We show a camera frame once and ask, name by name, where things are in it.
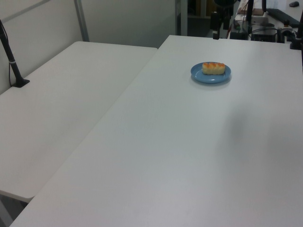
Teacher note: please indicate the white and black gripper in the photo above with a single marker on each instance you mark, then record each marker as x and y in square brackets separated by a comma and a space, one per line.
[225, 8]

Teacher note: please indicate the orange-topped bread piece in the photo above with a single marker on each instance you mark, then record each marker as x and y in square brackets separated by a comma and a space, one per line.
[213, 68]

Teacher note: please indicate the black box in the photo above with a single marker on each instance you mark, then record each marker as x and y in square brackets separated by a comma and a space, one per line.
[237, 35]

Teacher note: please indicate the black upright pole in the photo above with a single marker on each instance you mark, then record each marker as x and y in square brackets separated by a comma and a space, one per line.
[250, 10]

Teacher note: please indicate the black electronics unit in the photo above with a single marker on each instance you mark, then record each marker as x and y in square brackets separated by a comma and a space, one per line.
[264, 35]

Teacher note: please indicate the blue round plate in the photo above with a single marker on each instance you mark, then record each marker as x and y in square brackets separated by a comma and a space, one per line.
[201, 75]

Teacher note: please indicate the black keyboard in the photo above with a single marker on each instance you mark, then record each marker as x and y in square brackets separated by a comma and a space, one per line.
[282, 16]

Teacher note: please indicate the black computer mouse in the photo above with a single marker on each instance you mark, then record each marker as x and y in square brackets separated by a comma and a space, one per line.
[294, 3]

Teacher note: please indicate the white side table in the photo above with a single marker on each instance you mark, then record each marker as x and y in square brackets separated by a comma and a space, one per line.
[61, 106]

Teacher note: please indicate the black camera stand with clamp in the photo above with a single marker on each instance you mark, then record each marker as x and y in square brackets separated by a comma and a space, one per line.
[297, 35]

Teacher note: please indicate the aluminium frame post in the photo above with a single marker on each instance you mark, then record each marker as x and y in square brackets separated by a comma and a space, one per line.
[82, 20]

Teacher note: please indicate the black camera stand pole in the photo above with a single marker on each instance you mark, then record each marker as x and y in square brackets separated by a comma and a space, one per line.
[10, 59]

